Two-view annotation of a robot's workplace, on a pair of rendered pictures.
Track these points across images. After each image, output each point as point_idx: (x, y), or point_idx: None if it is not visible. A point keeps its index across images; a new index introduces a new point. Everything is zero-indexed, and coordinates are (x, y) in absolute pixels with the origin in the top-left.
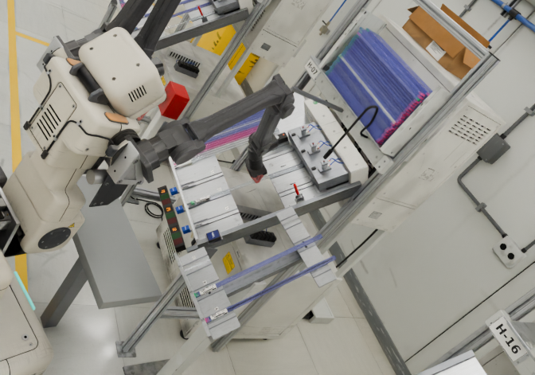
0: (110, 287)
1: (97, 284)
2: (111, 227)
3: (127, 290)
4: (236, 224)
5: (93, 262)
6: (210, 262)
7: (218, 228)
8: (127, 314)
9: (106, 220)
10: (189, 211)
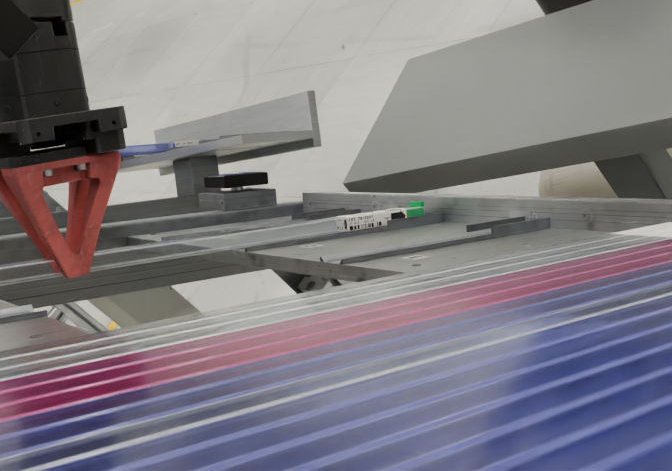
0: (428, 71)
1: (447, 47)
2: (585, 77)
3: (400, 106)
4: (162, 233)
5: (499, 38)
6: (205, 143)
7: (243, 225)
8: None
9: (614, 64)
10: (399, 195)
